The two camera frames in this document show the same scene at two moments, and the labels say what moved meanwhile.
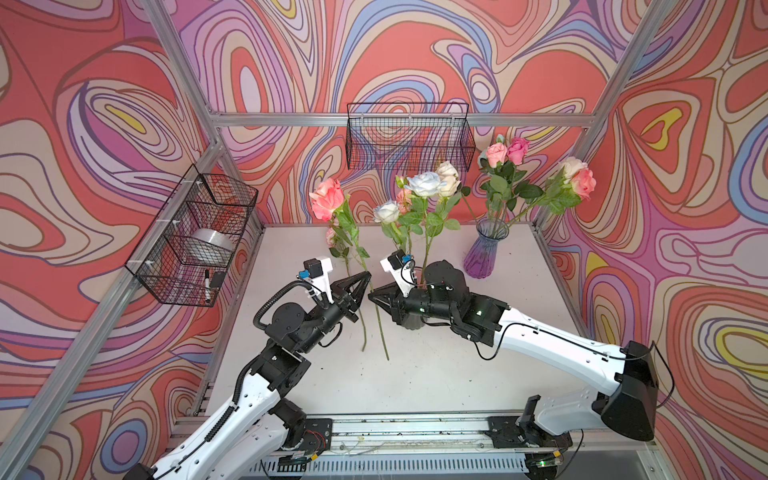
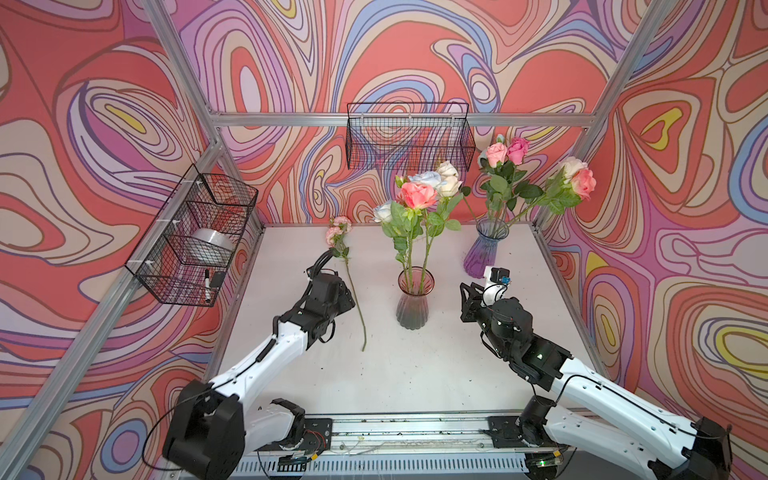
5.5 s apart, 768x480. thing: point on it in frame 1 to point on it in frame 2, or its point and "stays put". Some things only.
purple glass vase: x=480 y=259 stays put
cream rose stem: x=449 y=195 stays put
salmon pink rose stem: x=329 y=203 to x=415 y=197
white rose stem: x=448 y=174 stays put
